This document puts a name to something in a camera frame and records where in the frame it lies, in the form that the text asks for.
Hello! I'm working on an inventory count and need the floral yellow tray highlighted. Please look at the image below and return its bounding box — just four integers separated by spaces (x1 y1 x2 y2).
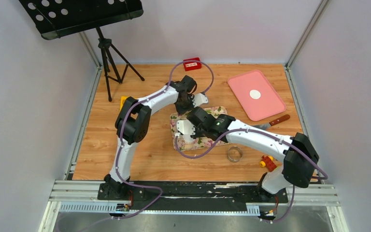
169 106 228 152

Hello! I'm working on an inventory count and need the white dough ball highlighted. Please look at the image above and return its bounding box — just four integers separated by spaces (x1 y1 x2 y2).
183 134 196 144

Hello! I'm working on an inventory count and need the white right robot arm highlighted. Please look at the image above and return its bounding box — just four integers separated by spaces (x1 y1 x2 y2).
186 107 319 202

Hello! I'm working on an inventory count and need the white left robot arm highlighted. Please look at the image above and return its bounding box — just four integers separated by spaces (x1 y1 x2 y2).
104 75 208 200

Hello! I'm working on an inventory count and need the flat white dough wrapper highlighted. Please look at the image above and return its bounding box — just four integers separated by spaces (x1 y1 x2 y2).
249 89 261 100

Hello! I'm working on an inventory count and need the pink tray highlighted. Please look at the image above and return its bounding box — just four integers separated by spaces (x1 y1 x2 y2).
227 70 286 121

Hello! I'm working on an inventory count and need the yellow triangular toy block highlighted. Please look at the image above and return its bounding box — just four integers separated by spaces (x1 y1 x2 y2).
119 96 128 111

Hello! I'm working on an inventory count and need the red yellow toy block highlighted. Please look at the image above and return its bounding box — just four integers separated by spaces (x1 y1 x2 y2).
259 156 277 172

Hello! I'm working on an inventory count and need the black music stand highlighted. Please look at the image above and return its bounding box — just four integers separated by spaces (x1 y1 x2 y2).
20 0 145 87

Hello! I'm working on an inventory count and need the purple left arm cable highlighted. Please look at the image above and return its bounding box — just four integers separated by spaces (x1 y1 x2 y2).
55 60 215 232

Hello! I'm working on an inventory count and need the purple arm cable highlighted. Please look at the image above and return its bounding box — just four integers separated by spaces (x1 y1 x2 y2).
174 128 329 224
55 60 215 232

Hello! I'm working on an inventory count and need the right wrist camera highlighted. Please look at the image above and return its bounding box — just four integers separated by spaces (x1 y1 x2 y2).
176 120 196 136

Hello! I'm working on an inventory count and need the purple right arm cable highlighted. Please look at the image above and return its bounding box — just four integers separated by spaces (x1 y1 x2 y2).
174 128 329 224

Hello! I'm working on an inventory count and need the metal scraper wooden handle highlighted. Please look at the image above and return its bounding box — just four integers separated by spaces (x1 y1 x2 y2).
254 114 291 131

